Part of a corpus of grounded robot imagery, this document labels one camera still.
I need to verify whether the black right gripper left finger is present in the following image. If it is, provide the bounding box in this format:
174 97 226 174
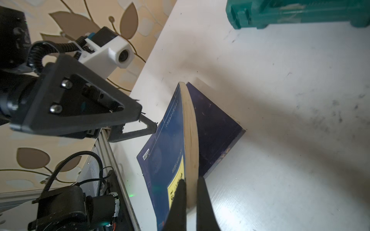
162 180 187 231

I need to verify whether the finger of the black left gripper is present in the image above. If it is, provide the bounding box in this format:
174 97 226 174
108 114 158 142
8 54 142 137

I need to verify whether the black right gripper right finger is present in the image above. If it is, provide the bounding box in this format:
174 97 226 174
196 177 221 231

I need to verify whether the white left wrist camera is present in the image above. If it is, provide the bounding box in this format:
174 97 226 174
78 27 135 79

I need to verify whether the worn purple barcode book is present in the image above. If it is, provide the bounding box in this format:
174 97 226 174
187 82 246 178

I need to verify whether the green plastic tool case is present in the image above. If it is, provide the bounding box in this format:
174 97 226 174
225 0 370 29

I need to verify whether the navy book bottom stack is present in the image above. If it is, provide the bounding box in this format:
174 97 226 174
137 82 199 231

